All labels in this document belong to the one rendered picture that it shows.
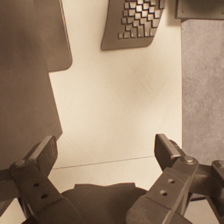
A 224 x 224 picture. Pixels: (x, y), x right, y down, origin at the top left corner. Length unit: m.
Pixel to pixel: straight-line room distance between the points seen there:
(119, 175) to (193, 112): 1.01
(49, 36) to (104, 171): 0.50
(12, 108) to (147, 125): 0.45
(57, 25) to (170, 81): 0.38
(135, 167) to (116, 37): 0.46
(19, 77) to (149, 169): 0.56
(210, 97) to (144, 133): 1.04
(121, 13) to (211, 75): 1.12
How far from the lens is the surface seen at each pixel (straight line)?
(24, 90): 0.29
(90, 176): 0.69
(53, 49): 0.55
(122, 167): 0.66
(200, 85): 1.50
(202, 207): 1.88
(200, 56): 1.47
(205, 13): 0.57
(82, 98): 0.55
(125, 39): 0.52
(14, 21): 0.31
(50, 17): 0.56
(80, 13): 0.55
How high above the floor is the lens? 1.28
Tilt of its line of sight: 72 degrees down
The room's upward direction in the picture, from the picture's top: 175 degrees clockwise
